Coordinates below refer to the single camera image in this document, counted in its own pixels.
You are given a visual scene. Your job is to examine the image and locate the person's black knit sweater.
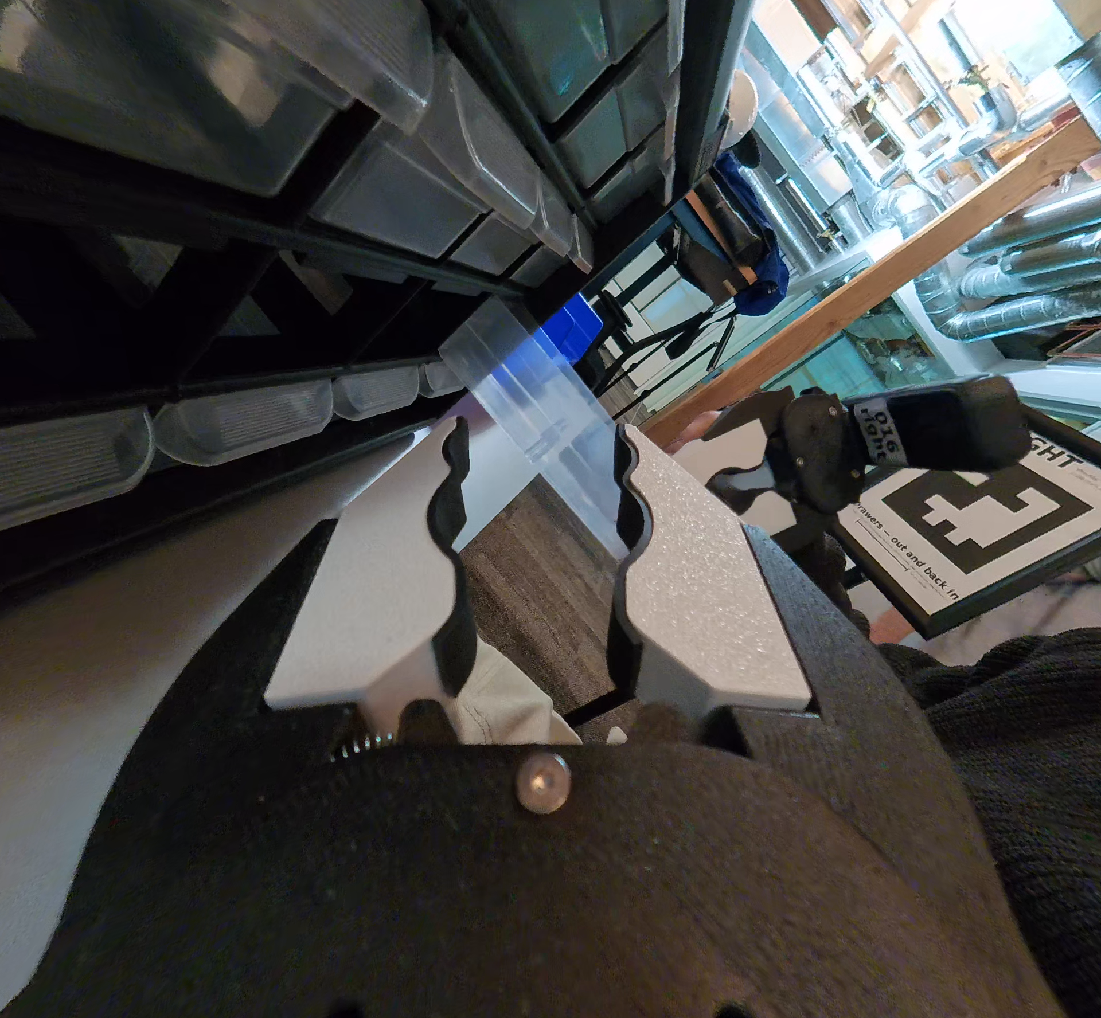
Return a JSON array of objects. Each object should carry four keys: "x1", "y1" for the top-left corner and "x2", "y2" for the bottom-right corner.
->
[{"x1": 877, "y1": 627, "x2": 1101, "y2": 1018}]

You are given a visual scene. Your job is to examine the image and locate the blue plastic bin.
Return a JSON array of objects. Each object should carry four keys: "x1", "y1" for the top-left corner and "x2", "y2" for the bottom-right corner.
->
[{"x1": 537, "y1": 293, "x2": 603, "y2": 366}]

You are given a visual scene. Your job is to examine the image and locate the rows of clear cabinet drawers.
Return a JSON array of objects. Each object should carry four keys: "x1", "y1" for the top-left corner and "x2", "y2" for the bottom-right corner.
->
[{"x1": 0, "y1": 0, "x2": 698, "y2": 533}]

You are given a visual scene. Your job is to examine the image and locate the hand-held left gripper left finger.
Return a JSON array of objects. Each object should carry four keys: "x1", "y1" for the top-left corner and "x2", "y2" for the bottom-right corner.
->
[{"x1": 263, "y1": 414, "x2": 480, "y2": 739}]

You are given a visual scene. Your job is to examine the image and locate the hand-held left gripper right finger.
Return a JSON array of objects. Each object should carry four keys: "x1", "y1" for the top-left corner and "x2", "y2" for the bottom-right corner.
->
[{"x1": 604, "y1": 423, "x2": 815, "y2": 748}]

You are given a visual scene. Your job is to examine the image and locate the grey desk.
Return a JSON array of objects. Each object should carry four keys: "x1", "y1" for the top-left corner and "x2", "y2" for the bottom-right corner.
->
[{"x1": 0, "y1": 420, "x2": 457, "y2": 985}]

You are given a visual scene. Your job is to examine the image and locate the blue jacket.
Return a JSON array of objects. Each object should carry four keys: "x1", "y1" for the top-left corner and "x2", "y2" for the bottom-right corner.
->
[{"x1": 671, "y1": 150, "x2": 792, "y2": 318}]

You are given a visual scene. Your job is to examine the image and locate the black drawer cabinet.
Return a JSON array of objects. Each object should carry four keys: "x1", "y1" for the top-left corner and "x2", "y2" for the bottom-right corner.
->
[{"x1": 0, "y1": 0, "x2": 779, "y2": 598}]

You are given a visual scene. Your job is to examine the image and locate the black framed marker sign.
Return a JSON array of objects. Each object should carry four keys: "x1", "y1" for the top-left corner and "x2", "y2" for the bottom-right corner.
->
[{"x1": 834, "y1": 408, "x2": 1101, "y2": 641}]

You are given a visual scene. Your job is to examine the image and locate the clear plastic drawer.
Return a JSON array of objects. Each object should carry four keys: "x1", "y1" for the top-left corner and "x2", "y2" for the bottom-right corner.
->
[{"x1": 439, "y1": 296, "x2": 633, "y2": 559}]

